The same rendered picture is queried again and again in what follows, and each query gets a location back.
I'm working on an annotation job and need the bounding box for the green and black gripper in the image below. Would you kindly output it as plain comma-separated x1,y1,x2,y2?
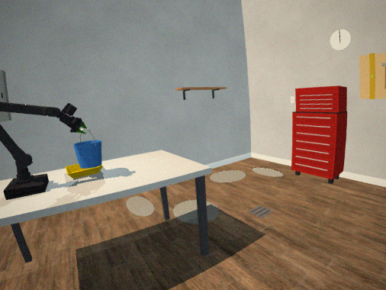
70,122,87,134

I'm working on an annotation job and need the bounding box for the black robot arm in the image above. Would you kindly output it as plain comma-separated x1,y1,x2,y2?
0,102,83,185

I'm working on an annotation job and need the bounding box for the yellow paint tray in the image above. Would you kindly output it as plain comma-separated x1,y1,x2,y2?
66,164,103,179

